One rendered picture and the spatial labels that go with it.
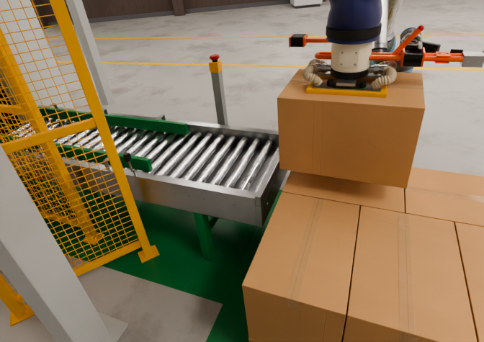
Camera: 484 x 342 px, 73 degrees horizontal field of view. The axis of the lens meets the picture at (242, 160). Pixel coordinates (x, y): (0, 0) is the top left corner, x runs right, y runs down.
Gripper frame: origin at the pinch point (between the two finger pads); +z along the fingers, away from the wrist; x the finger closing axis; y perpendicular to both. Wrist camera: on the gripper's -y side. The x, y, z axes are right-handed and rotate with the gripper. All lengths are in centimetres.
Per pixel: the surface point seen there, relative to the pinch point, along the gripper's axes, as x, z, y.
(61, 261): -60, 100, 129
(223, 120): -64, -44, 117
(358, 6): 21.6, 10.0, 25.8
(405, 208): -66, 20, -6
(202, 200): -69, 38, 94
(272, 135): -62, -27, 74
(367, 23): 15.3, 8.9, 21.7
